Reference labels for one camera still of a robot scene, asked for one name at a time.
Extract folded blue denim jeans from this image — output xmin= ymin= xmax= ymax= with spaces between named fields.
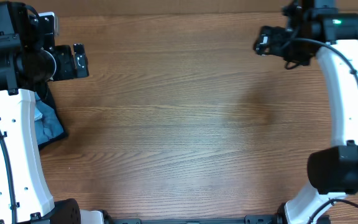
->
xmin=34 ymin=93 xmax=68 ymax=150

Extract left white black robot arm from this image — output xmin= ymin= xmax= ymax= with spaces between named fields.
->
xmin=0 ymin=1 xmax=108 ymax=224

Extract folded black garment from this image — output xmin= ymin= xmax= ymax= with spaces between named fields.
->
xmin=34 ymin=83 xmax=68 ymax=150

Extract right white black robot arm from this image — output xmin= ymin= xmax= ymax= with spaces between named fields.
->
xmin=244 ymin=0 xmax=358 ymax=223

